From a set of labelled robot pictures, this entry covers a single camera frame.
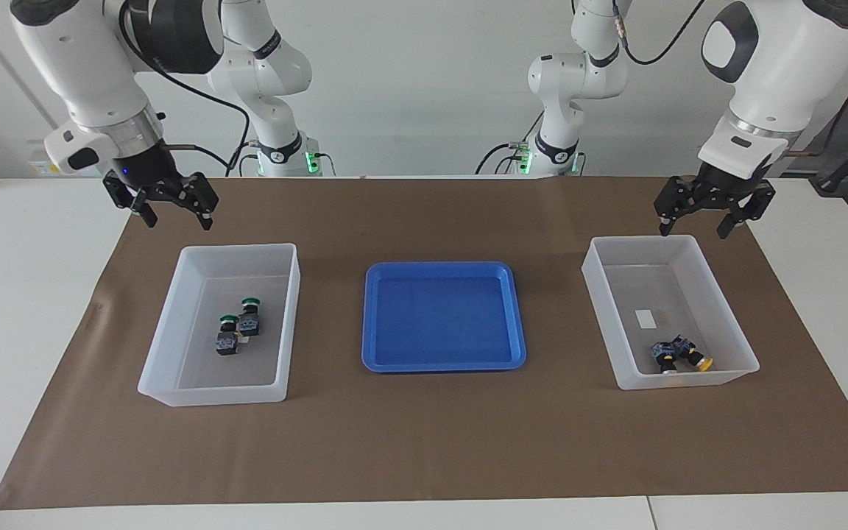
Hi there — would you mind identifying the yellow push button switch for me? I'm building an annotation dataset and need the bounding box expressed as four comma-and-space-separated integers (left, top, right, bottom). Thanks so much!
673, 335, 714, 372
651, 341, 679, 375

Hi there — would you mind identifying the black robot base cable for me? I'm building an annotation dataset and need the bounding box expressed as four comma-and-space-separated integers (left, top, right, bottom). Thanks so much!
476, 140, 535, 176
225, 142, 259, 177

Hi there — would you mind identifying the blue plastic tray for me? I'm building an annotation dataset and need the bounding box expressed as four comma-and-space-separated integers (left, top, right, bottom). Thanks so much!
361, 261, 527, 373

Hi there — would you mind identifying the brown paper table mat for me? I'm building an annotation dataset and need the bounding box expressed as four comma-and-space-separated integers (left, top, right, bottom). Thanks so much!
0, 177, 848, 510

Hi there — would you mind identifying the green push button switch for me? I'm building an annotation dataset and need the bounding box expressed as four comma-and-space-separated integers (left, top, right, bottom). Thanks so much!
216, 314, 241, 358
238, 297, 262, 338

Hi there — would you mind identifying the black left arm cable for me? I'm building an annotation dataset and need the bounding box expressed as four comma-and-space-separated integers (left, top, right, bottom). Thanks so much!
615, 0, 848, 157

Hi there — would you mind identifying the translucent white plastic box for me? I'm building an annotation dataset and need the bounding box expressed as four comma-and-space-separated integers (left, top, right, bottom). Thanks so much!
582, 235, 760, 391
137, 243, 301, 407

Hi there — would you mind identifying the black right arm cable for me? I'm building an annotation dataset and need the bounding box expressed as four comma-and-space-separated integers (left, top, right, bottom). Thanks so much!
119, 0, 252, 177

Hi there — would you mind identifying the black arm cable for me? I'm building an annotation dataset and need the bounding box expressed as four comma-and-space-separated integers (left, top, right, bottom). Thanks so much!
615, 0, 848, 157
119, 0, 252, 177

